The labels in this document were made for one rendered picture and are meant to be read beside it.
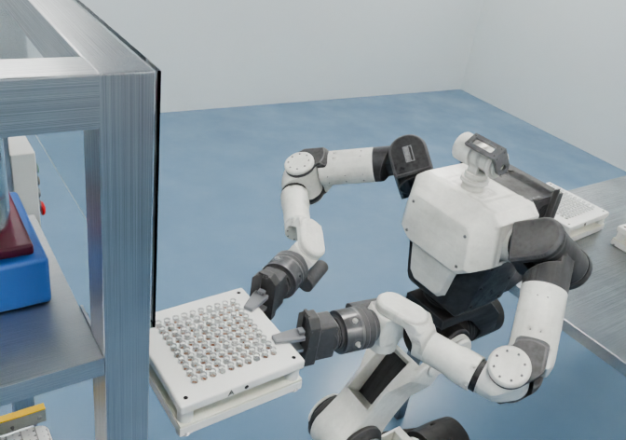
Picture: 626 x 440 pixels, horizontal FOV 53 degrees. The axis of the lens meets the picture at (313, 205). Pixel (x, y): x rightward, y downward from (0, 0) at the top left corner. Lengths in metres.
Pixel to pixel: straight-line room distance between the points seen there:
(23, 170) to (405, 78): 4.77
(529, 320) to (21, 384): 0.88
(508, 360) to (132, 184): 0.78
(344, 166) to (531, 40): 4.65
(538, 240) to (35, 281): 0.92
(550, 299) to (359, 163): 0.58
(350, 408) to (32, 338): 0.95
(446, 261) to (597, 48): 4.44
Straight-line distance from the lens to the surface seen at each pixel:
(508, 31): 6.31
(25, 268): 0.91
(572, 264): 1.38
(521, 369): 1.24
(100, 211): 0.74
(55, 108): 0.67
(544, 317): 1.29
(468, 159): 1.43
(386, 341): 1.33
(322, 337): 1.24
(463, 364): 1.27
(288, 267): 1.37
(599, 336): 1.85
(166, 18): 4.78
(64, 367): 0.85
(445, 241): 1.43
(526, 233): 1.37
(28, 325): 0.92
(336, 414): 1.67
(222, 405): 1.16
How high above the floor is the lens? 1.84
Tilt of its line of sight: 28 degrees down
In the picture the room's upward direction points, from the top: 9 degrees clockwise
